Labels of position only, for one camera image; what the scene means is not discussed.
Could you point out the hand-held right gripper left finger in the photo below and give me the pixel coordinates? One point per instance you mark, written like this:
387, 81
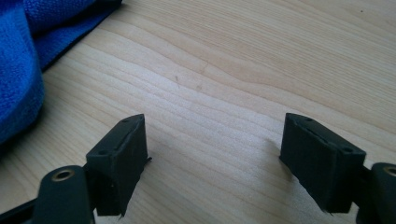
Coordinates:
120, 161

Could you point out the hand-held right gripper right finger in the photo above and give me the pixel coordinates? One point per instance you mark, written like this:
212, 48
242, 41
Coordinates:
323, 165

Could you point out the blue towel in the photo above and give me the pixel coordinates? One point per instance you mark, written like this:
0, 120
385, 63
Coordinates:
21, 62

